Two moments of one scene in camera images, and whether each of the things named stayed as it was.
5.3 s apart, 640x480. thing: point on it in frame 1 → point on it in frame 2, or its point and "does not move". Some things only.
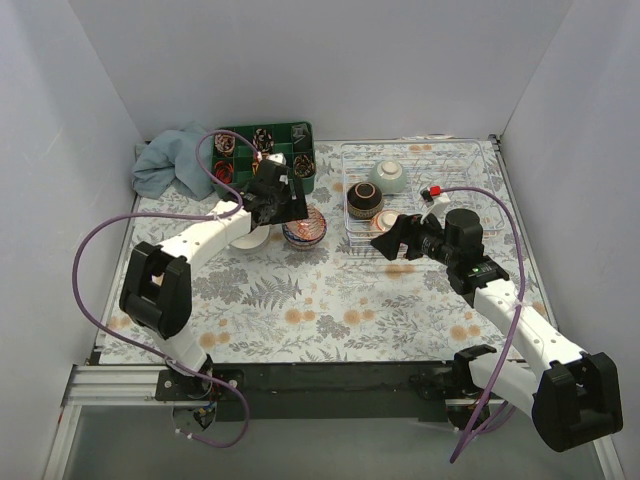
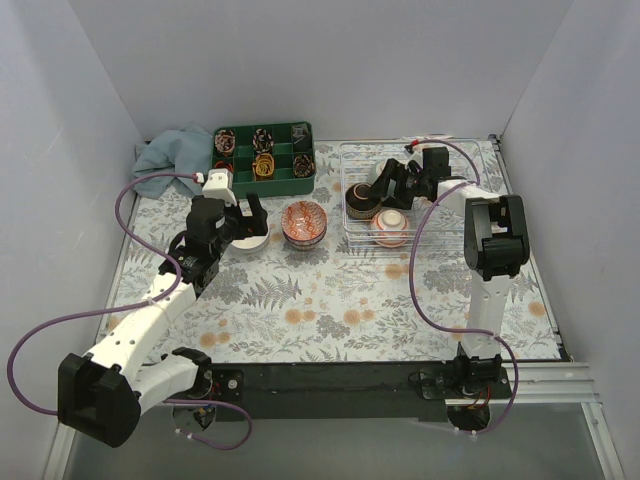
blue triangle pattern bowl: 300,242 does not move
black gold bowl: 364,200 does not move
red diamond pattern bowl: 309,228 does not move
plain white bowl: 253,241 does not move
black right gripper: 413,238 → 398,185
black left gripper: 292,201 → 245,222
